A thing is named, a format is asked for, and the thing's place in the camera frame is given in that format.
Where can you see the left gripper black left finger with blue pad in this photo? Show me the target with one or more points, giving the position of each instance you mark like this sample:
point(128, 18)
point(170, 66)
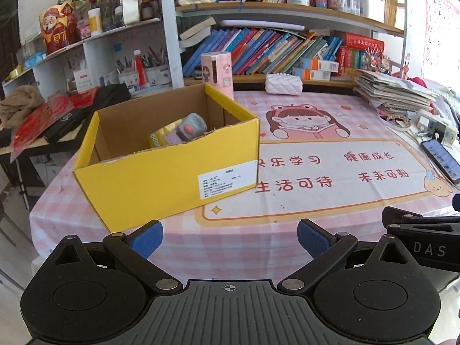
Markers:
point(131, 253)

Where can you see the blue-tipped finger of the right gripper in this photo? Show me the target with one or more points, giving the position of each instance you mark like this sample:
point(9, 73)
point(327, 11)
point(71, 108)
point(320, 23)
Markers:
point(456, 202)

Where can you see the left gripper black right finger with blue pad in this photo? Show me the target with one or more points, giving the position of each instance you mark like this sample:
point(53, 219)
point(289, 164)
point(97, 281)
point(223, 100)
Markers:
point(329, 252)

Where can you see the yellow tape roll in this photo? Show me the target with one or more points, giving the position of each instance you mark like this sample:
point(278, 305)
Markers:
point(163, 136)

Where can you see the grey purple keychain toy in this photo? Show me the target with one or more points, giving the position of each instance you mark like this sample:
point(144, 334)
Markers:
point(186, 129)

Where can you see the black smartphone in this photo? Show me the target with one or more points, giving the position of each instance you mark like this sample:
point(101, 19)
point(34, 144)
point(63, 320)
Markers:
point(442, 159)

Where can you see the white power strip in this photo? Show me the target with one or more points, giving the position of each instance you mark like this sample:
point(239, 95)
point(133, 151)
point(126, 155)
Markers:
point(436, 127)

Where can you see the yellow cardboard box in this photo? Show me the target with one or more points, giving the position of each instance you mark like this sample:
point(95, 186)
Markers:
point(129, 183)

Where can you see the pink checkered cartoon tablecloth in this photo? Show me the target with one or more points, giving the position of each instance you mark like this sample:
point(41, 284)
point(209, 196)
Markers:
point(325, 157)

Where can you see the stack of papers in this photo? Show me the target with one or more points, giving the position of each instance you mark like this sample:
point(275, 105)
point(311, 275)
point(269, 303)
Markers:
point(392, 94)

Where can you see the black keyboard case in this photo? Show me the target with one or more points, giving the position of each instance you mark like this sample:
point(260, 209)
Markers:
point(106, 96)

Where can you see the red plastic packet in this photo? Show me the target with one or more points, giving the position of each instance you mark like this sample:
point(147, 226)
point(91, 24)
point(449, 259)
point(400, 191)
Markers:
point(50, 113)

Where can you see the white quilted pouch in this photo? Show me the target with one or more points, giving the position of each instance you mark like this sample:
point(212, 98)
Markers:
point(283, 84)

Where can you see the orange white box lower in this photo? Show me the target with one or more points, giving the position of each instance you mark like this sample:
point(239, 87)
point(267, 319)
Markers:
point(312, 74)

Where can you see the orange white box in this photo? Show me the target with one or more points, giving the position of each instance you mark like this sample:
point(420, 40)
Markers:
point(312, 74)
point(319, 64)

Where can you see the white pen holder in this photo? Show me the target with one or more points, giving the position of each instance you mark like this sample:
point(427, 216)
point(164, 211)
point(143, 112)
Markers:
point(153, 76)

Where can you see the red boxed book set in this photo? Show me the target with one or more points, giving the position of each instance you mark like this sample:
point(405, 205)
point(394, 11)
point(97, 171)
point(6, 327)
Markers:
point(357, 51)

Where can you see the orange white box upper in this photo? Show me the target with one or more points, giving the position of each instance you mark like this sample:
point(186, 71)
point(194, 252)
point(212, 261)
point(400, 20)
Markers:
point(319, 64)

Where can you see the brown crumpled cloth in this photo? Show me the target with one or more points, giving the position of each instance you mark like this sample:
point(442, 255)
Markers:
point(19, 104)

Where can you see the pink cylindrical canister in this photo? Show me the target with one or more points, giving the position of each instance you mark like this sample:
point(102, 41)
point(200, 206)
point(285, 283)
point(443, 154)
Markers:
point(216, 70)

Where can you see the row of leaning books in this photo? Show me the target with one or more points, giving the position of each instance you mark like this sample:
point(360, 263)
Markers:
point(260, 48)

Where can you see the white yellow bottle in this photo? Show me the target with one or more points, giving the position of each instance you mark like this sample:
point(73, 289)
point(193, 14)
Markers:
point(95, 22)

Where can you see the red fortune god canister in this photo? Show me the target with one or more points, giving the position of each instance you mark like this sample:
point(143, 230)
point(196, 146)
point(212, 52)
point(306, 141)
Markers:
point(58, 26)

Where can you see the white bookshelf frame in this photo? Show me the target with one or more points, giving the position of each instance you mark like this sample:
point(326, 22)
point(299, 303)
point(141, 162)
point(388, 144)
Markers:
point(307, 16)

